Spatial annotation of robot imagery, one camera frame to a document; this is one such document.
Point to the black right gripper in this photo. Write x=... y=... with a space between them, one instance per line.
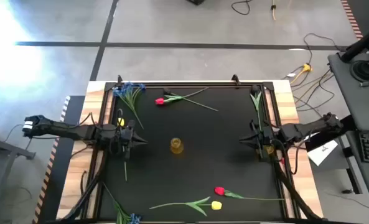
x=265 y=138

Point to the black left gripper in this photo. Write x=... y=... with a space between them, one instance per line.
x=126 y=137

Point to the yellow artificial tulip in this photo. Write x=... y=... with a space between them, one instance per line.
x=216 y=205
x=121 y=122

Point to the blue artificial flower bunch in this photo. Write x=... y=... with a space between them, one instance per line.
x=134 y=218
x=122 y=91

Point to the black tulip bare stem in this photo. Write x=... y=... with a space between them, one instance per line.
x=167 y=91

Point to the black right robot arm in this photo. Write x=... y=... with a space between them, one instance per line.
x=305 y=128

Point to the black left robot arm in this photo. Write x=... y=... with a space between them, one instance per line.
x=72 y=130

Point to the dimpled yellow glass vase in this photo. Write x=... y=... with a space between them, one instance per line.
x=269 y=150

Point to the ribbed yellow glass vase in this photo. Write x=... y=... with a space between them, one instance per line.
x=176 y=147

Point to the black table mat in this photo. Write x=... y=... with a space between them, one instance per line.
x=187 y=174

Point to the black table clamp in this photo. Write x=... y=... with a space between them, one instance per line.
x=236 y=79
x=119 y=79

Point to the white paper sheet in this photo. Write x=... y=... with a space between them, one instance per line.
x=322 y=152

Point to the black striped-edge floor mat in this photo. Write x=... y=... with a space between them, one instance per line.
x=64 y=161

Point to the black desk foot bar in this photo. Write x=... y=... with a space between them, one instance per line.
x=347 y=128

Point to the grey office desk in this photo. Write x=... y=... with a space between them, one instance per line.
x=352 y=102

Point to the grey metal stand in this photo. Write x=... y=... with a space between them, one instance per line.
x=3 y=149

